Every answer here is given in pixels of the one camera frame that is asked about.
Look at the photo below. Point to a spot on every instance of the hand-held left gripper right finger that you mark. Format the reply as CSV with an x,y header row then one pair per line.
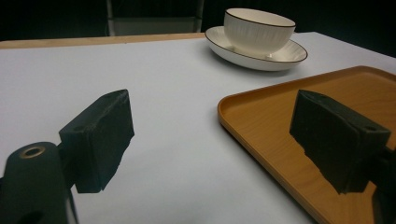
x,y
330,137

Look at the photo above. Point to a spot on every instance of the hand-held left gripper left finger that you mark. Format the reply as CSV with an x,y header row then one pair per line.
x,y
96,140

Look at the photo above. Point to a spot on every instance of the wooden tray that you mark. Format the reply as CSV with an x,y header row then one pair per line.
x,y
280,133

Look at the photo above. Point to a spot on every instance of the white saucer plate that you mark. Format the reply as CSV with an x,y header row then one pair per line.
x,y
280,59

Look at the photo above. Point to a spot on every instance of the white ribbed bowl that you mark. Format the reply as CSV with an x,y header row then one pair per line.
x,y
255,32

